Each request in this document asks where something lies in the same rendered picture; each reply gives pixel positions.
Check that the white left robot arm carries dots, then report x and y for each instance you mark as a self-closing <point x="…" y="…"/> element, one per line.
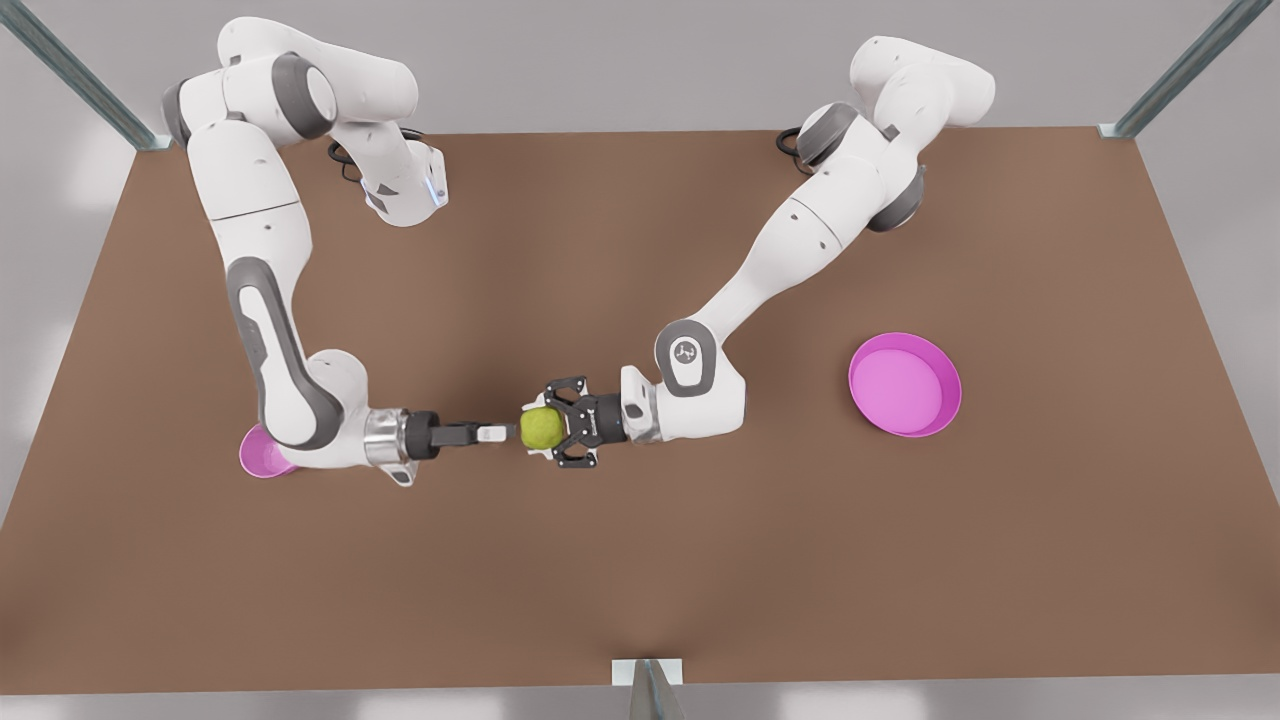
<point x="800" y="235"/>

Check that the pink bowl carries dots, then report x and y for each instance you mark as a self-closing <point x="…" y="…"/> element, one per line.
<point x="259" y="455"/>

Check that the pink plate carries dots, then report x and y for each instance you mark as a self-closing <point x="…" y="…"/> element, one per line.
<point x="903" y="385"/>

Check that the silver frame post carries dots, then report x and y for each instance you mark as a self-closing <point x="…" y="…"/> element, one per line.
<point x="650" y="690"/>
<point x="75" y="75"/>
<point x="1185" y="70"/>

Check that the green apple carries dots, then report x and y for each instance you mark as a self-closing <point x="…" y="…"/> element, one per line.
<point x="540" y="428"/>

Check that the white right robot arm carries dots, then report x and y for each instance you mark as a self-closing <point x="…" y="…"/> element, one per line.
<point x="260" y="220"/>

